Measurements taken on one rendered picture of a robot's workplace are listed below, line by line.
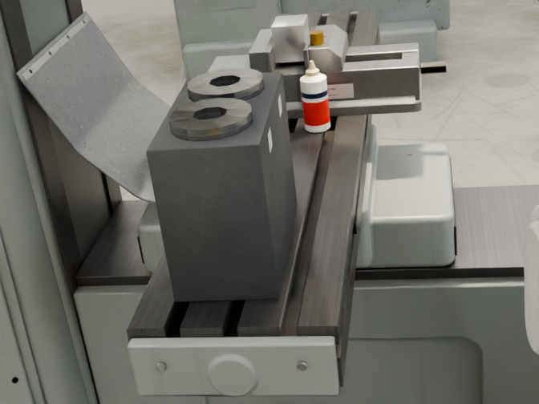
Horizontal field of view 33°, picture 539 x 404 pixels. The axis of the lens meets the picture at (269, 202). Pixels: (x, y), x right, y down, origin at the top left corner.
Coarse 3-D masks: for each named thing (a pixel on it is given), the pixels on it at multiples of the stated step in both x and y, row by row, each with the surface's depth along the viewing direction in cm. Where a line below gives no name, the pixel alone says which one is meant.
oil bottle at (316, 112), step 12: (312, 60) 138; (312, 72) 138; (312, 84) 138; (324, 84) 139; (312, 96) 139; (324, 96) 139; (312, 108) 140; (324, 108) 140; (312, 120) 141; (324, 120) 141
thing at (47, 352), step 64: (0, 0) 129; (64, 0) 153; (0, 64) 132; (0, 128) 134; (0, 192) 138; (64, 192) 148; (0, 256) 142; (64, 256) 148; (0, 320) 147; (64, 320) 151; (0, 384) 153; (64, 384) 154
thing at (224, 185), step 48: (192, 96) 105; (240, 96) 104; (192, 144) 94; (240, 144) 93; (288, 144) 114; (192, 192) 96; (240, 192) 95; (288, 192) 112; (192, 240) 99; (240, 240) 98; (288, 240) 110; (192, 288) 102; (240, 288) 101
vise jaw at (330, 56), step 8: (328, 32) 150; (336, 32) 151; (344, 32) 153; (328, 40) 146; (336, 40) 148; (344, 40) 150; (304, 48) 144; (312, 48) 144; (320, 48) 143; (328, 48) 143; (336, 48) 145; (344, 48) 148; (304, 56) 144; (312, 56) 144; (320, 56) 144; (328, 56) 144; (336, 56) 143; (344, 56) 147; (320, 64) 144; (328, 64) 144; (336, 64) 144
